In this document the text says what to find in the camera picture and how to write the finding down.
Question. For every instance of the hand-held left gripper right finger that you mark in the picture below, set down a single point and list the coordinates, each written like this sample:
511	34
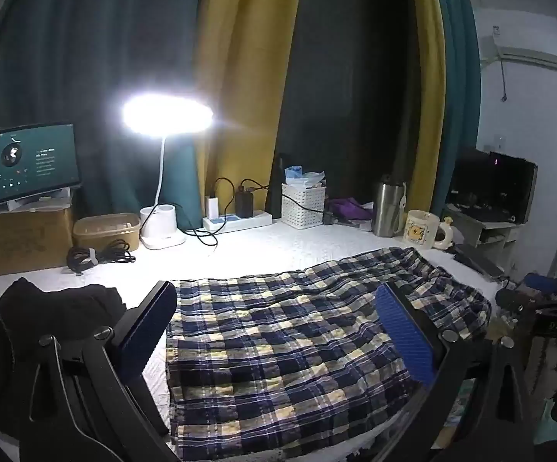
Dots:
403	337

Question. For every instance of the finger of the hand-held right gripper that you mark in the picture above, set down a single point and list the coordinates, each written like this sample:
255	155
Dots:
545	284

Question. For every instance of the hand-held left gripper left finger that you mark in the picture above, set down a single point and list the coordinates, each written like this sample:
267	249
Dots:
149	327

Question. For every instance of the navy yellow plaid pants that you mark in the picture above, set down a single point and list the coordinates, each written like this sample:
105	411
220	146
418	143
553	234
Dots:
283	346

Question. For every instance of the small white desk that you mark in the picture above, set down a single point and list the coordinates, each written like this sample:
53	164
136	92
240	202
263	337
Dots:
493	236

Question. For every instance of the black cloth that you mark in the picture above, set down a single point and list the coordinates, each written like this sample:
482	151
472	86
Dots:
66	303

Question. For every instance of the brown lidded food container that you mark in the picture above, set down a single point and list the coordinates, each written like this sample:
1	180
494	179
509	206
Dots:
107	231

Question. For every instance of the cream bear print mug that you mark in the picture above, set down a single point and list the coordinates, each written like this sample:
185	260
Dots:
420	230

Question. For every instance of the black monitor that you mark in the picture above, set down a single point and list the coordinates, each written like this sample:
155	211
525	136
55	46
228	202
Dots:
490	183

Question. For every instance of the stainless steel tumbler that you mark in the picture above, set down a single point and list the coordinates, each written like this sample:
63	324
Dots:
387	211

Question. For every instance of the white textured tablecloth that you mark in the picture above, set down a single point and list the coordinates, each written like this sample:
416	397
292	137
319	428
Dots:
259	255

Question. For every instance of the white charger plug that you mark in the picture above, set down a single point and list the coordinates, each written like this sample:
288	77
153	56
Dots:
211	207

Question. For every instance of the purple plush toy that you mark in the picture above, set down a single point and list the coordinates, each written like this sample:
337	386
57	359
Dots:
348	209

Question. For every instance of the white power strip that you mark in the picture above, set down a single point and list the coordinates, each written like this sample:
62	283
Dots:
240	221

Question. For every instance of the black power adapter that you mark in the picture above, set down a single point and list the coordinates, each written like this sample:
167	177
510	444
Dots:
244	204

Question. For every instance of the brown cardboard box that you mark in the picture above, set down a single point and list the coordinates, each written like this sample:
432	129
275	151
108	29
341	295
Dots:
18	240

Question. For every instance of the white perforated plastic basket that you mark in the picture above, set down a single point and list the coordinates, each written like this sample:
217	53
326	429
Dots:
302	216

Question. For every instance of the white tablet stand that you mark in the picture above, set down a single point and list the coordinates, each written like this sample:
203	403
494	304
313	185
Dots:
37	200

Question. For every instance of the blue plastic bag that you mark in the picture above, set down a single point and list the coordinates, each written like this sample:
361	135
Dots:
295	174

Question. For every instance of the tablet with dark screen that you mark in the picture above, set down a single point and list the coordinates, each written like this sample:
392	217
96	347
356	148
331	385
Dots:
33	161

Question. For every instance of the green and yellow curtain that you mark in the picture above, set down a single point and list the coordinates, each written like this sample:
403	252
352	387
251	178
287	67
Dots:
440	106
240	82

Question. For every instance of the white desk lamp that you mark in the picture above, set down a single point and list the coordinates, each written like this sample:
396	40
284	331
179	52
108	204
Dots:
165	113

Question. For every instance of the white air conditioner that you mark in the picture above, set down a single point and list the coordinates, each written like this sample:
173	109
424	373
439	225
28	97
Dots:
529	55

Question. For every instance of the dark window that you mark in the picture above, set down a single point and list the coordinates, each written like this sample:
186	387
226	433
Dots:
350	106

